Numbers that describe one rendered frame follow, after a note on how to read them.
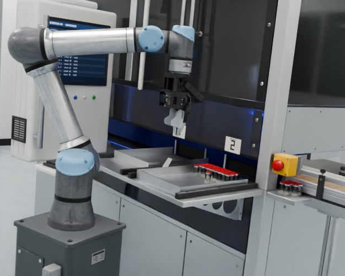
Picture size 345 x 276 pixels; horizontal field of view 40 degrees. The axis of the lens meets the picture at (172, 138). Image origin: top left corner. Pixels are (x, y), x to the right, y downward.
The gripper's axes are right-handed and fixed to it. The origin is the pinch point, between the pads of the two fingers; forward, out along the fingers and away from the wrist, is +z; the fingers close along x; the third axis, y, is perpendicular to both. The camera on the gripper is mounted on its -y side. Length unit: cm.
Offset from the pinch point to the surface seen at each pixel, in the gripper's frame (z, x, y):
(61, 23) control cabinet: -36, -87, 4
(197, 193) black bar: 20.3, 8.1, -4.5
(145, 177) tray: 19.6, -14.3, 1.8
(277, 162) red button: 8.8, 18.5, -32.2
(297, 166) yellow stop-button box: 10.1, 21.3, -40.4
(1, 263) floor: 110, -153, 3
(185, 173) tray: 21.3, -19.5, -22.8
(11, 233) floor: 110, -197, -20
